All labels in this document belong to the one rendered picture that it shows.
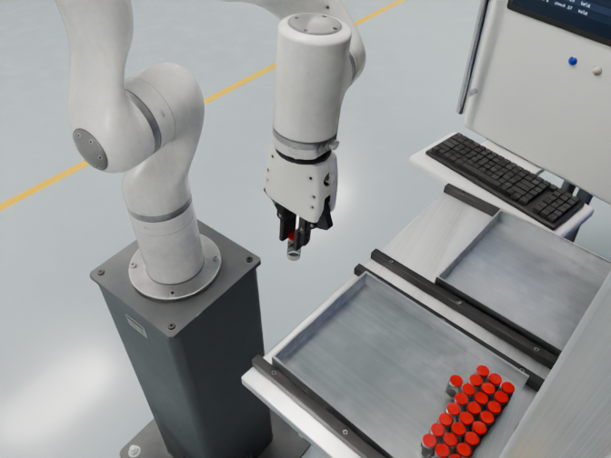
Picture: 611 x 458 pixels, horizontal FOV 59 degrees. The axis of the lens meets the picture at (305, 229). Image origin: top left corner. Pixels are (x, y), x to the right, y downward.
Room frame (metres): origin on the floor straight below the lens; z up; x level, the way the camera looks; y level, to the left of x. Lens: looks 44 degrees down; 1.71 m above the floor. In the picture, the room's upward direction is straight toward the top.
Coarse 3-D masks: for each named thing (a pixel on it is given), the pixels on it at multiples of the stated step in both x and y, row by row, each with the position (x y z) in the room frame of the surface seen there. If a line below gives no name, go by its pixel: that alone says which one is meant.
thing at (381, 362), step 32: (352, 288) 0.66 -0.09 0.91; (384, 288) 0.66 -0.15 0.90; (320, 320) 0.59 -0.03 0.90; (352, 320) 0.60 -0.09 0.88; (384, 320) 0.60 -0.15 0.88; (416, 320) 0.60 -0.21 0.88; (288, 352) 0.53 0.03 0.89; (320, 352) 0.53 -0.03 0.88; (352, 352) 0.53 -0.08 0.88; (384, 352) 0.53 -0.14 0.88; (416, 352) 0.53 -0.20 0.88; (448, 352) 0.53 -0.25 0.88; (480, 352) 0.52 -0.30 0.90; (320, 384) 0.47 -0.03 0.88; (352, 384) 0.47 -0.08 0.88; (384, 384) 0.47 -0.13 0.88; (416, 384) 0.47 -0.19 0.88; (352, 416) 0.41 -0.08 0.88; (384, 416) 0.41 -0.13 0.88; (416, 416) 0.41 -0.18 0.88; (384, 448) 0.35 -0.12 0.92; (416, 448) 0.36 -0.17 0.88; (480, 448) 0.36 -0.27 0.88
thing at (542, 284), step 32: (512, 224) 0.85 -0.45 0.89; (480, 256) 0.76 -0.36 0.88; (512, 256) 0.76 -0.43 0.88; (544, 256) 0.76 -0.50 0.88; (576, 256) 0.75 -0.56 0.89; (448, 288) 0.66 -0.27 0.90; (480, 288) 0.68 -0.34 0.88; (512, 288) 0.68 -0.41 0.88; (544, 288) 0.68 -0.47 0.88; (576, 288) 0.68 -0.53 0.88; (512, 320) 0.58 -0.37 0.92; (544, 320) 0.60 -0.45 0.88; (576, 320) 0.60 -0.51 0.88
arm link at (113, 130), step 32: (64, 0) 0.73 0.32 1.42; (96, 0) 0.73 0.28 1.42; (128, 0) 0.77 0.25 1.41; (96, 32) 0.72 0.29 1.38; (128, 32) 0.75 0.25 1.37; (96, 64) 0.70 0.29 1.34; (96, 96) 0.68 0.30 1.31; (128, 96) 0.72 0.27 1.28; (96, 128) 0.66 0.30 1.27; (128, 128) 0.67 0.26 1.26; (96, 160) 0.65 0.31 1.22; (128, 160) 0.66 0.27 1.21
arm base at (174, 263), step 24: (192, 216) 0.74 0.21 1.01; (144, 240) 0.70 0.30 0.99; (168, 240) 0.70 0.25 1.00; (192, 240) 0.73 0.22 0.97; (144, 264) 0.75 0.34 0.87; (168, 264) 0.70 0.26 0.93; (192, 264) 0.72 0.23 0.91; (216, 264) 0.75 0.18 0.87; (144, 288) 0.69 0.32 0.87; (168, 288) 0.69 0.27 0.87; (192, 288) 0.69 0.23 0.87
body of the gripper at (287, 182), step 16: (272, 144) 0.59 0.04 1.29; (272, 160) 0.59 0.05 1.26; (288, 160) 0.55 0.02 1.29; (304, 160) 0.55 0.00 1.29; (320, 160) 0.56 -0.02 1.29; (336, 160) 0.57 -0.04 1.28; (272, 176) 0.59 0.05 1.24; (288, 176) 0.57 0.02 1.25; (304, 176) 0.55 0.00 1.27; (320, 176) 0.55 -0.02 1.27; (336, 176) 0.57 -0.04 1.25; (272, 192) 0.59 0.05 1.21; (288, 192) 0.56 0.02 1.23; (304, 192) 0.55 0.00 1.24; (320, 192) 0.54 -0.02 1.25; (336, 192) 0.57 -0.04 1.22; (288, 208) 0.57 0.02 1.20; (304, 208) 0.55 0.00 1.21; (320, 208) 0.54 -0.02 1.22
